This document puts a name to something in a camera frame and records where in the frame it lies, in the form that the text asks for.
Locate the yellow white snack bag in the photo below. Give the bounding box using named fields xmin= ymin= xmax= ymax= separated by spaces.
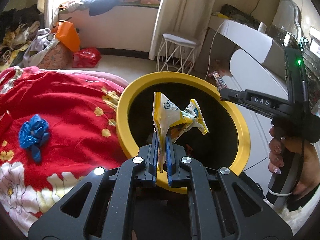
xmin=152 ymin=92 xmax=209 ymax=172

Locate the blue plastic glove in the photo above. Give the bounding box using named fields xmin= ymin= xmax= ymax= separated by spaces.
xmin=18 ymin=114 xmax=50 ymax=163

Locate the brown candy bar wrapper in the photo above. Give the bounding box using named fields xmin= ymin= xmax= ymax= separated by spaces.
xmin=208 ymin=71 xmax=228 ymax=91

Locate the red cylindrical snack can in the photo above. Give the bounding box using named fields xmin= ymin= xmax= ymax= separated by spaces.
xmin=0 ymin=111 xmax=13 ymax=135

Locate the yellow rimmed black trash bin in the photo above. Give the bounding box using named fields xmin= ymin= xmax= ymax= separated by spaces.
xmin=115 ymin=71 xmax=251 ymax=195

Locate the person's right hand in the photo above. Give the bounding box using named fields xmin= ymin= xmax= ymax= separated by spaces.
xmin=267 ymin=126 xmax=320 ymax=213

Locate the white rounded drawer cabinet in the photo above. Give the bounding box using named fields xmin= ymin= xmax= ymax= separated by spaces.
xmin=223 ymin=49 xmax=290 ymax=179

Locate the white dresser desk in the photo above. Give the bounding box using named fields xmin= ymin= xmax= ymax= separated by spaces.
xmin=208 ymin=16 xmax=285 ymax=79

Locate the black bag on desk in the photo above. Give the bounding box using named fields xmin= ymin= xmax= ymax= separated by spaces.
xmin=220 ymin=4 xmax=260 ymax=30

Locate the cream curtain right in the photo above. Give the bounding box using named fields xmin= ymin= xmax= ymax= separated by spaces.
xmin=149 ymin=0 xmax=215 ymax=60

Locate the ornate vanity mirror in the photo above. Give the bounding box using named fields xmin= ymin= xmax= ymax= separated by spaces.
xmin=272 ymin=0 xmax=303 ymax=41

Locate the red floral blanket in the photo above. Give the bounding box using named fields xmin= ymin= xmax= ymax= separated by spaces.
xmin=1 ymin=67 xmax=128 ymax=238

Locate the red plastic bag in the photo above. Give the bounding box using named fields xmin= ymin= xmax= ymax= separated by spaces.
xmin=72 ymin=47 xmax=101 ymax=68

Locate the dark navy jacket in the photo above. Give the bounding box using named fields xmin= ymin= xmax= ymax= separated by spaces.
xmin=81 ymin=0 xmax=123 ymax=17

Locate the floral fabric basket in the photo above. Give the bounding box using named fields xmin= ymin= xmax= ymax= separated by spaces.
xmin=37 ymin=42 xmax=72 ymax=69

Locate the orange paper bag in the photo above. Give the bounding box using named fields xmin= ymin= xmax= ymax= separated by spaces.
xmin=52 ymin=21 xmax=80 ymax=53

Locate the lavender white clothes heap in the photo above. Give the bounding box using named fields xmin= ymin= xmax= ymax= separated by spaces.
xmin=22 ymin=28 xmax=59 ymax=67

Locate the pile of clothes on bed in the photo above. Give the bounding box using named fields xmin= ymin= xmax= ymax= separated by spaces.
xmin=1 ymin=5 xmax=43 ymax=71

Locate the white charging cable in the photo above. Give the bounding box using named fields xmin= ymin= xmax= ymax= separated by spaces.
xmin=203 ymin=20 xmax=228 ymax=81

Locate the white wire frame stool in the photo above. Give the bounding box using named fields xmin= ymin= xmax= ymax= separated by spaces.
xmin=156 ymin=32 xmax=200 ymax=74

